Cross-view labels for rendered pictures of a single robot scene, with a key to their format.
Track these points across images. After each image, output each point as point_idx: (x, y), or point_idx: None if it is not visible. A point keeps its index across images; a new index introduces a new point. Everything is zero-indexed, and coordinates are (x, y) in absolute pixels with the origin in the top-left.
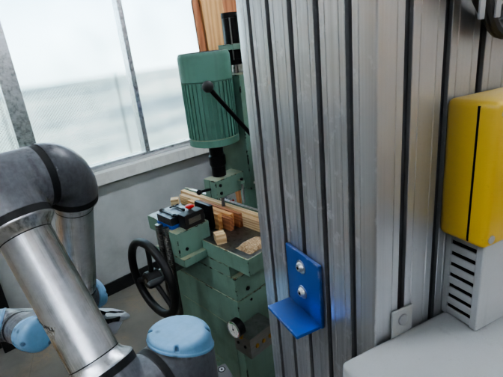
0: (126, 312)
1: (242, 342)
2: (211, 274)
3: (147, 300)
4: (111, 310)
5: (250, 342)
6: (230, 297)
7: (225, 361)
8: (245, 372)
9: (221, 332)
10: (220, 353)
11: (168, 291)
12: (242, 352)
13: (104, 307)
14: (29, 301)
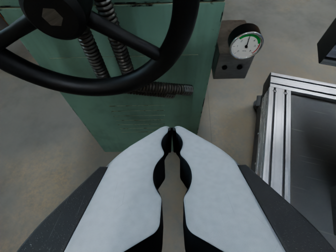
0: (166, 126)
1: (236, 62)
2: None
3: (57, 82)
4: (150, 173)
5: (254, 56)
6: (205, 0)
7: (166, 105)
8: (202, 100)
9: (165, 75)
10: (158, 101)
11: (88, 41)
12: (228, 77)
13: (73, 193)
14: None
